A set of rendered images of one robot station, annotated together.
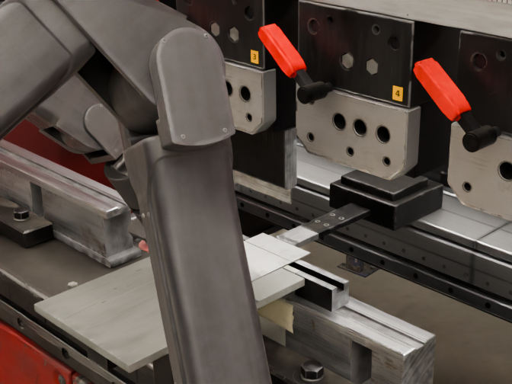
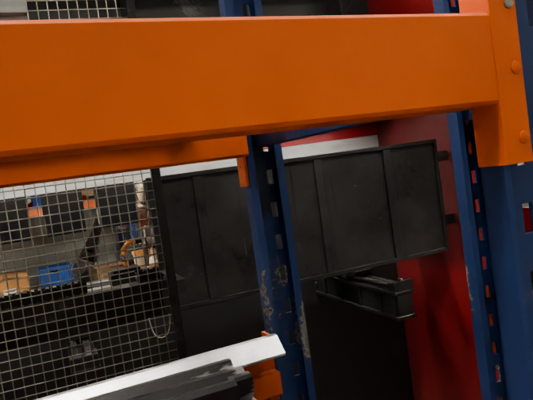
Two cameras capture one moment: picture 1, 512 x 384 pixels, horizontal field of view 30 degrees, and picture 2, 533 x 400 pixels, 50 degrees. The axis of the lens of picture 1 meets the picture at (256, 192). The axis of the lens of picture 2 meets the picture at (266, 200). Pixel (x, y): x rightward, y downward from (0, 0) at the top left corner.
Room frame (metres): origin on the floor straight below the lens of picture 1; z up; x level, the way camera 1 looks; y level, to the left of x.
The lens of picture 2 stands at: (2.25, -2.14, 1.31)
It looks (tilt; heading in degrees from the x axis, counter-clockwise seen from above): 3 degrees down; 113
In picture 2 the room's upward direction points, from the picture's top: 8 degrees counter-clockwise
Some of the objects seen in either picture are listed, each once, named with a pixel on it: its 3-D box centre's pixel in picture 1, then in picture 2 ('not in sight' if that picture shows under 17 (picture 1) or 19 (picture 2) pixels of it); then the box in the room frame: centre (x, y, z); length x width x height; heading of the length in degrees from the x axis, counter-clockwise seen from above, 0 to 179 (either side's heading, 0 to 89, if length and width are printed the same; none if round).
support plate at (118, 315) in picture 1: (172, 294); not in sight; (0.99, 0.10, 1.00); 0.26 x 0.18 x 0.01; 134
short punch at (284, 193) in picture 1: (261, 156); not in sight; (1.09, -0.01, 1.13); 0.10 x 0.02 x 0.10; 44
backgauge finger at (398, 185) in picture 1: (351, 206); not in sight; (1.20, -0.13, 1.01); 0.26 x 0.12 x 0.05; 134
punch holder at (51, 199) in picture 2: not in sight; (63, 213); (0.67, -0.40, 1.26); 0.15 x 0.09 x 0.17; 44
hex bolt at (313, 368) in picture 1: (312, 369); not in sight; (0.95, -0.06, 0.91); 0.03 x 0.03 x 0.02
